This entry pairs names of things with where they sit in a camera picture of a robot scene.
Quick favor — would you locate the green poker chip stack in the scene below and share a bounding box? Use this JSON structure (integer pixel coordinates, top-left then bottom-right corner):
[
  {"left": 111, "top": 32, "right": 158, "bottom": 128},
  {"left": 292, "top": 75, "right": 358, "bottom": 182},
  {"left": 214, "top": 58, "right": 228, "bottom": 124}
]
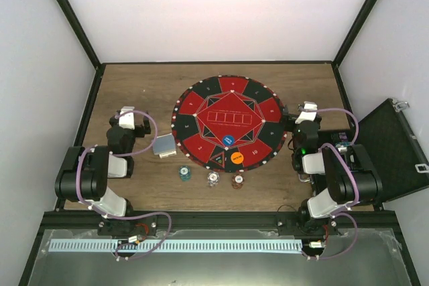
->
[{"left": 178, "top": 166, "right": 192, "bottom": 182}]

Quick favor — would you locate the blue small blind button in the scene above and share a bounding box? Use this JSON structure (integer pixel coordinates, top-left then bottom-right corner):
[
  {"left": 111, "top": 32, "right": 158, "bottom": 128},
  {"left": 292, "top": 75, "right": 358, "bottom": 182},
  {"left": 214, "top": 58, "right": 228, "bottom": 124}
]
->
[{"left": 222, "top": 135, "right": 235, "bottom": 147}]

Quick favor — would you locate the triangular all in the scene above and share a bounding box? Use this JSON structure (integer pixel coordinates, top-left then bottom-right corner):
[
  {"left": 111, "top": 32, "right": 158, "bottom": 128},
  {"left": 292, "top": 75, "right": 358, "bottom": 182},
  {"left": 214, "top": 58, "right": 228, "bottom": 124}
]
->
[{"left": 210, "top": 152, "right": 225, "bottom": 168}]

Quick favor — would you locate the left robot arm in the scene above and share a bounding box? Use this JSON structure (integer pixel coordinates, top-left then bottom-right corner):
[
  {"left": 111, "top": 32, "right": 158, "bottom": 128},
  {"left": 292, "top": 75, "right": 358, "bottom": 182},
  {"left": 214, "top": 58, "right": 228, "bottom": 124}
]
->
[{"left": 54, "top": 106, "right": 158, "bottom": 235}]

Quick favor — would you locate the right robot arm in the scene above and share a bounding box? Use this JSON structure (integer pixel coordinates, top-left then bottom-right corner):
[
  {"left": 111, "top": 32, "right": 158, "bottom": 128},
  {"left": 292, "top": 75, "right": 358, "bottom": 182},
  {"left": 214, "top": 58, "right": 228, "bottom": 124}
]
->
[{"left": 282, "top": 102, "right": 383, "bottom": 234}]

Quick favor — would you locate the blue backed card deck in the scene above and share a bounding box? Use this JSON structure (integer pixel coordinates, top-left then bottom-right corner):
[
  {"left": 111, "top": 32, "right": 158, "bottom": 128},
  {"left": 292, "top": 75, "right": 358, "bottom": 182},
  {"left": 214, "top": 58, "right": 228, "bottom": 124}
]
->
[{"left": 152, "top": 133, "right": 176, "bottom": 156}]

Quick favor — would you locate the round red black poker mat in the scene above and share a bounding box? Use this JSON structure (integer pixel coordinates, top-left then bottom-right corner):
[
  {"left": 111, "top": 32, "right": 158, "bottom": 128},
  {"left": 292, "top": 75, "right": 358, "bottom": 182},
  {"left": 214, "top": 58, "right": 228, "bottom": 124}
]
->
[{"left": 171, "top": 75, "right": 288, "bottom": 173}]

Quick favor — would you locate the orange big blind button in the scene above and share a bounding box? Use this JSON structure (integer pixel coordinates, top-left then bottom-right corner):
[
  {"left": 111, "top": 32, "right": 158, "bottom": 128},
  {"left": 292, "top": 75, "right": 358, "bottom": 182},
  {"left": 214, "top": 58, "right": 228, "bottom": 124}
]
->
[{"left": 231, "top": 152, "right": 244, "bottom": 164}]

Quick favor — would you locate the brown poker chip stack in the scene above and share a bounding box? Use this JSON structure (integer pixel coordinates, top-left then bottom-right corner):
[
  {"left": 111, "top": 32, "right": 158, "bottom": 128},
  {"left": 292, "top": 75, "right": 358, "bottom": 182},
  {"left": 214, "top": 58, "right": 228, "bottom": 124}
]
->
[{"left": 231, "top": 174, "right": 244, "bottom": 190}]

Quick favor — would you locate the purple white poker chip stack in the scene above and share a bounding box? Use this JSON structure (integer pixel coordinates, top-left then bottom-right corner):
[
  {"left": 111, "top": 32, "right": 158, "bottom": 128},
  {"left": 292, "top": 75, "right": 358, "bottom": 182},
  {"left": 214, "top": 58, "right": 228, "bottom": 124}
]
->
[{"left": 207, "top": 171, "right": 220, "bottom": 187}]

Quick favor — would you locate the black poker case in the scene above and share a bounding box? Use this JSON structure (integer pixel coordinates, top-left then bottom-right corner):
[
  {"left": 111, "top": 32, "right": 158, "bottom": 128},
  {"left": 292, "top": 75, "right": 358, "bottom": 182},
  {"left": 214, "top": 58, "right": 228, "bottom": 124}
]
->
[{"left": 357, "top": 98, "right": 428, "bottom": 209}]

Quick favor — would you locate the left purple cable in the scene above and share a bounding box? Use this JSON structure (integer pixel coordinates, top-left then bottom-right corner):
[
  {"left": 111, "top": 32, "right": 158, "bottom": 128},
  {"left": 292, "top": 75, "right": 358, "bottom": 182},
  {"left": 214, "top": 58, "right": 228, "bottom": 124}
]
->
[{"left": 76, "top": 109, "right": 173, "bottom": 263}]

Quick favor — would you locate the light blue slotted cable duct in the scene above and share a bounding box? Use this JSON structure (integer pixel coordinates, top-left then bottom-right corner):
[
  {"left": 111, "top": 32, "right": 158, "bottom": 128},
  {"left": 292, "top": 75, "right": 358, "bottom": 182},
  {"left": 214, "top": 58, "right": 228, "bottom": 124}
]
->
[{"left": 48, "top": 238, "right": 302, "bottom": 254}]

